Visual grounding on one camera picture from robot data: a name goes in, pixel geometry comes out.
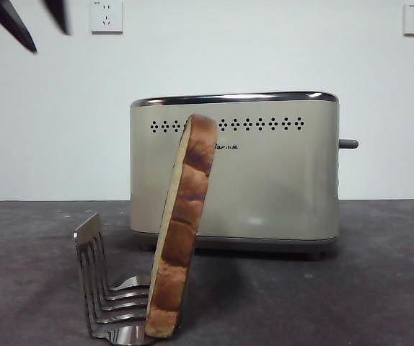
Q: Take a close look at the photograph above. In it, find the cream toaster with chrome top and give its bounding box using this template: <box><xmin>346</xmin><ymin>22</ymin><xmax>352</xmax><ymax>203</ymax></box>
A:
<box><xmin>129</xmin><ymin>91</ymin><xmax>340</xmax><ymax>262</ymax></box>

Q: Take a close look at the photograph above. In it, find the brown-crusted bread slice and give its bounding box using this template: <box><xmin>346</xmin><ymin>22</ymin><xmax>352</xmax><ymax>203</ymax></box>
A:
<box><xmin>144</xmin><ymin>113</ymin><xmax>218</xmax><ymax>340</ymax></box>

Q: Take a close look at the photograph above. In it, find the shiny steel toast rack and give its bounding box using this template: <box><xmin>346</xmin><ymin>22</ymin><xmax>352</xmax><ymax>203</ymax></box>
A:
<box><xmin>73</xmin><ymin>213</ymin><xmax>185</xmax><ymax>346</ymax></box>

